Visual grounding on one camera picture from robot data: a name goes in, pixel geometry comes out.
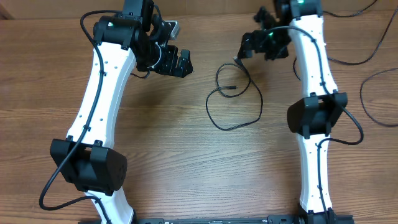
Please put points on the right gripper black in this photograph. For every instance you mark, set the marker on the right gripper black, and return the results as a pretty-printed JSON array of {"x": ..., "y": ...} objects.
[{"x": 255, "y": 40}]

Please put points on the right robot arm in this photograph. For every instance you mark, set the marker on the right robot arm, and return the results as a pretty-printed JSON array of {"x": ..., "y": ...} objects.
[{"x": 311, "y": 119}]

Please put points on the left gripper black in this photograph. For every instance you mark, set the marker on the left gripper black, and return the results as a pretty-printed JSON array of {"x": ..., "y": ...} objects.
[{"x": 168, "y": 67}]

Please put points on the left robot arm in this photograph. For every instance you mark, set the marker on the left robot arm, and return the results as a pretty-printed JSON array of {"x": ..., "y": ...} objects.
[{"x": 135, "y": 38}]

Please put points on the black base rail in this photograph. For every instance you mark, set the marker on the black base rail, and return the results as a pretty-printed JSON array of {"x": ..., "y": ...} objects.
[{"x": 271, "y": 219}]

